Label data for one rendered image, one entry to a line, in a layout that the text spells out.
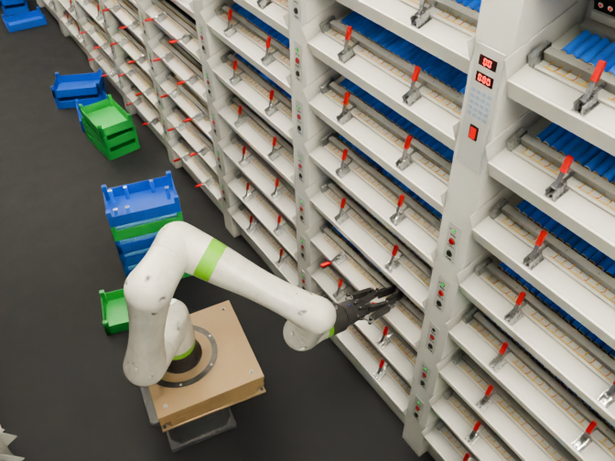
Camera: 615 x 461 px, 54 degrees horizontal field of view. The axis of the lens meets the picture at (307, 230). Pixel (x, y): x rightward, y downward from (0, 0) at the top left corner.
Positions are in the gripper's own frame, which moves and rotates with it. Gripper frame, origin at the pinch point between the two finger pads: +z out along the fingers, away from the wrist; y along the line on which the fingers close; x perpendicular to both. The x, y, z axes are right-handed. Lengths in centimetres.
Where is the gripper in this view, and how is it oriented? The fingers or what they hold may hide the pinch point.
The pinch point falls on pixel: (390, 294)
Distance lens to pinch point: 198.7
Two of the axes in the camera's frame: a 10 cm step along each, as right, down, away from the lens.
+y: 5.5, 5.6, -6.2
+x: 1.1, -7.8, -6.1
